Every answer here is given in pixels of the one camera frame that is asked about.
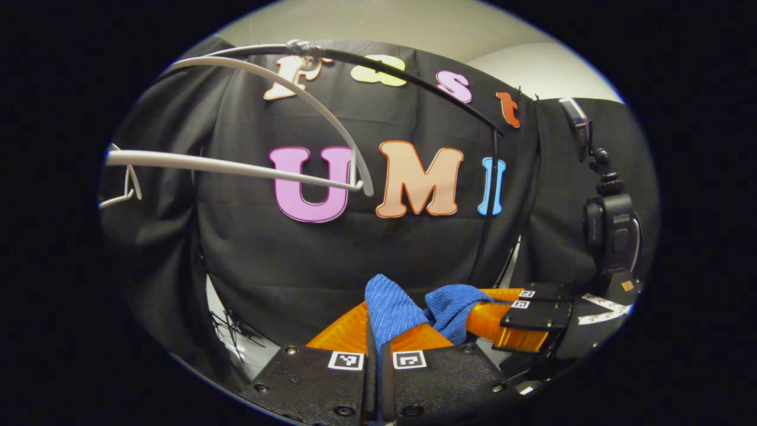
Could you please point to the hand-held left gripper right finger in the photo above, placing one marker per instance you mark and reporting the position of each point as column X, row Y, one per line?
column 387, row 390

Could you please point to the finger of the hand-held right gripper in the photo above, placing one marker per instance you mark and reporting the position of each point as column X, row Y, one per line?
column 535, row 316
column 547, row 292

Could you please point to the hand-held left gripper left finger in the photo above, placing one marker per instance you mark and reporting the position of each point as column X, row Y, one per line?
column 369, row 390

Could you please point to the plain white hanger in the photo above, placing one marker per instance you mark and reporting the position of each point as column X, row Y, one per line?
column 135, row 183

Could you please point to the black backdrop cloth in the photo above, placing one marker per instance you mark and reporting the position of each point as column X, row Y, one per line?
column 355, row 260

